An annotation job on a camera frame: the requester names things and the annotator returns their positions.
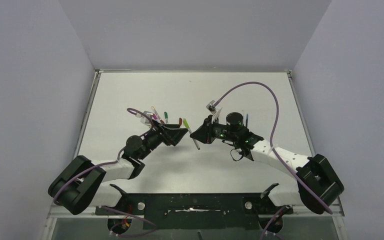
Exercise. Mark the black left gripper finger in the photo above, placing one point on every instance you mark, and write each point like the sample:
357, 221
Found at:
171, 126
174, 135

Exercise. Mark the blue gel pen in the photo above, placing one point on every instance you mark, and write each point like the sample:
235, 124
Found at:
246, 120

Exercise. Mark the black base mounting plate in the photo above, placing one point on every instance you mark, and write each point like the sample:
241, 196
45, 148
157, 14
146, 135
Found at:
195, 211

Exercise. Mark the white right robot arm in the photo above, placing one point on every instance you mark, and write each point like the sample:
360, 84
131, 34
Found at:
318, 184

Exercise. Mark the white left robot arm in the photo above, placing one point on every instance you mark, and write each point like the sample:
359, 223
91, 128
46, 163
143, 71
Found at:
84, 182

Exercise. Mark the brown cap marker left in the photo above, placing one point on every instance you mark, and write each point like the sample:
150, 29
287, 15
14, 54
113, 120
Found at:
158, 117

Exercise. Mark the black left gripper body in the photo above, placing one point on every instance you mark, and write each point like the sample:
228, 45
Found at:
168, 136

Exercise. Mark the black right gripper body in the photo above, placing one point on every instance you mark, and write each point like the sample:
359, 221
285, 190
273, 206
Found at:
210, 131

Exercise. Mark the aluminium rail frame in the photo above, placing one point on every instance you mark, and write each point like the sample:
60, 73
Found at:
90, 212

